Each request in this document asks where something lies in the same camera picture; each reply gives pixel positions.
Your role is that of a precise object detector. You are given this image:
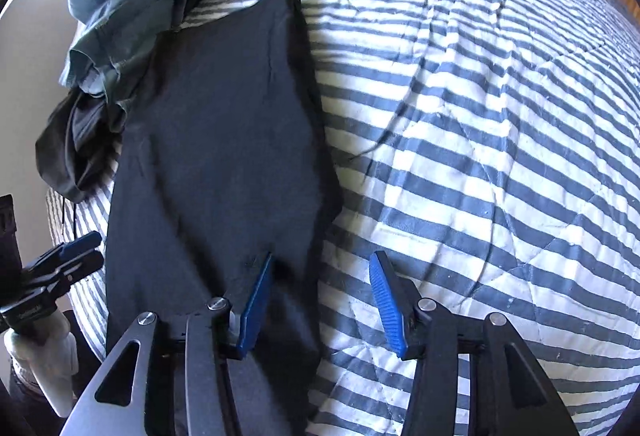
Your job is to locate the black garment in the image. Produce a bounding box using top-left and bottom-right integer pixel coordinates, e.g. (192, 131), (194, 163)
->
(105, 0), (346, 436)

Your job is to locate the dark grey crumpled garment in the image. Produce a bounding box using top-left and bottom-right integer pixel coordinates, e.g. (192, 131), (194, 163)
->
(35, 88), (126, 204)

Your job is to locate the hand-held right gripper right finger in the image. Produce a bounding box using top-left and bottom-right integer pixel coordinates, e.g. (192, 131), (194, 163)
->
(369, 252), (581, 436)

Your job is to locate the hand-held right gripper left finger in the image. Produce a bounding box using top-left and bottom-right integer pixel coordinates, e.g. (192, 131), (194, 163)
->
(62, 253), (274, 436)

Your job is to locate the person's left forearm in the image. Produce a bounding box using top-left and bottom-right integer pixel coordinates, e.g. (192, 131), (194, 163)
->
(4, 311), (78, 419)

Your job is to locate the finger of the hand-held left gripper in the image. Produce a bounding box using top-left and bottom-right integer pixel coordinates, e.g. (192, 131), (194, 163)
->
(30, 231), (103, 269)
(22, 250), (105, 289)

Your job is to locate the blue white striped quilt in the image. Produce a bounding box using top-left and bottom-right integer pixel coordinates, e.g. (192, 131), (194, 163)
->
(47, 0), (640, 436)

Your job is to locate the blue-grey crumpled garment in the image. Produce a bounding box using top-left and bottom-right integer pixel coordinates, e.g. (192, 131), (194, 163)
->
(60, 0), (261, 109)

